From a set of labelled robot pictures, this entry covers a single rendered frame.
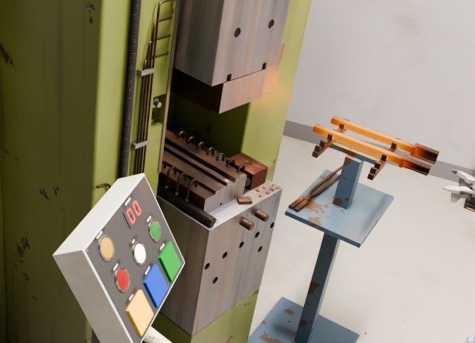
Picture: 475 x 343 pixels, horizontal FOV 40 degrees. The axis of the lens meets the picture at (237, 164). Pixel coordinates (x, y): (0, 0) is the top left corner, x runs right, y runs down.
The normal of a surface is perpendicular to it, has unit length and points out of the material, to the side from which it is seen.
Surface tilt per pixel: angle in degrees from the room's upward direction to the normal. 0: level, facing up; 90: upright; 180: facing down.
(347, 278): 0
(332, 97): 90
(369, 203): 0
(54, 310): 90
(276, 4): 90
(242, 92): 90
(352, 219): 0
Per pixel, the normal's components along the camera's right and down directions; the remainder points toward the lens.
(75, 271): -0.25, 0.46
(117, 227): 0.91, -0.20
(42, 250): -0.63, 0.30
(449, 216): 0.15, -0.85
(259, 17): 0.76, 0.43
